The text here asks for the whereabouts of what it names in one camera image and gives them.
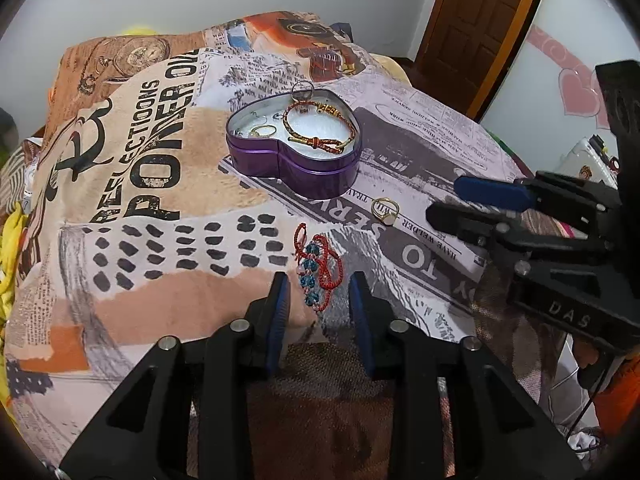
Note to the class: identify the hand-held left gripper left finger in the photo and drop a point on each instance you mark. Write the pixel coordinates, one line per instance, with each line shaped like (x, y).
(277, 325)

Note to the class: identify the person's right forearm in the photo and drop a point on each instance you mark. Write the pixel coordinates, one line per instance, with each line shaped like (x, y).
(620, 400)

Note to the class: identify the printed newspaper-pattern blanket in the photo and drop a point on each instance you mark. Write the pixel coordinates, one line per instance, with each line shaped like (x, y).
(175, 210)

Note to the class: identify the brown wooden door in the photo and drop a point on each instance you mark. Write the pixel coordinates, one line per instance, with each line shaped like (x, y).
(475, 25)

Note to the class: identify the white wardrobe door pink hearts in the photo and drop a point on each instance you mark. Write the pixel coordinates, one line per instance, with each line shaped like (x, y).
(570, 70)

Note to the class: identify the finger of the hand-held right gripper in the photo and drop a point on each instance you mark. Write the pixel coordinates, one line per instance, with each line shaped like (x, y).
(465, 222)
(492, 192)

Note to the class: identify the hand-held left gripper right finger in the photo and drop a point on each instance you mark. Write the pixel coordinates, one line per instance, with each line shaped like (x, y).
(359, 320)

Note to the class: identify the yellow cloth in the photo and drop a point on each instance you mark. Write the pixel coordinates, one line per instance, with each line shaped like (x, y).
(12, 255)

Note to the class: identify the purple heart-shaped tin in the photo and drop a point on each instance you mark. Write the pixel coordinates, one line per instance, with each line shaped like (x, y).
(300, 170)

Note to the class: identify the person's right hand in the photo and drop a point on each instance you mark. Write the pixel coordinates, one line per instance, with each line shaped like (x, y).
(586, 360)

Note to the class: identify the yellow curved object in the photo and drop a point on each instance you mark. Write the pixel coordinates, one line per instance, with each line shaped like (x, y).
(137, 28)

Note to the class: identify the dark blue bag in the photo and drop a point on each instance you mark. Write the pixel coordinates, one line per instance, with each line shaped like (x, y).
(345, 30)

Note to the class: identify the white box with stickers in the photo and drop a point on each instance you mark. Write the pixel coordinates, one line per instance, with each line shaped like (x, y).
(592, 162)

